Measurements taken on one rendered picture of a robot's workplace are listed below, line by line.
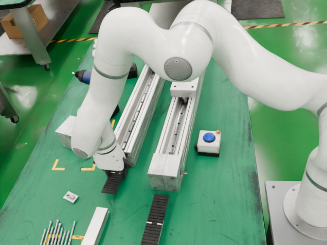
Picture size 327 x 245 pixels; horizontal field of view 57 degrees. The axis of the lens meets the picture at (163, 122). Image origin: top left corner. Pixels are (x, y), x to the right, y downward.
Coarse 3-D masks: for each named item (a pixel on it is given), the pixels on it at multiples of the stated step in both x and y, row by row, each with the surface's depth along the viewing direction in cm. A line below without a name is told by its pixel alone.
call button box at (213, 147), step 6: (204, 132) 115; (210, 132) 115; (216, 138) 112; (198, 144) 111; (204, 144) 111; (210, 144) 110; (216, 144) 110; (198, 150) 113; (204, 150) 112; (210, 150) 111; (216, 150) 110; (210, 156) 114; (216, 156) 113
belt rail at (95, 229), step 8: (96, 208) 101; (104, 208) 101; (96, 216) 99; (104, 216) 98; (96, 224) 97; (104, 224) 99; (88, 232) 95; (96, 232) 95; (88, 240) 93; (96, 240) 94
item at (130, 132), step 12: (144, 72) 145; (144, 84) 143; (156, 84) 137; (132, 96) 133; (144, 96) 136; (156, 96) 138; (132, 108) 130; (144, 108) 126; (120, 120) 123; (132, 120) 126; (144, 120) 123; (120, 132) 118; (132, 132) 117; (144, 132) 124; (120, 144) 119; (132, 144) 112; (132, 156) 112
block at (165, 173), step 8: (152, 160) 104; (160, 160) 104; (168, 160) 103; (176, 160) 103; (152, 168) 102; (160, 168) 101; (168, 168) 101; (176, 168) 100; (152, 176) 101; (160, 176) 100; (168, 176) 99; (176, 176) 98; (152, 184) 105; (160, 184) 103; (168, 184) 102; (176, 184) 101
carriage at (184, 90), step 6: (198, 78) 129; (174, 84) 129; (180, 84) 128; (186, 84) 127; (192, 84) 127; (198, 84) 129; (174, 90) 126; (180, 90) 126; (186, 90) 125; (192, 90) 124; (174, 96) 129; (180, 96) 128; (186, 96) 127; (192, 96) 126
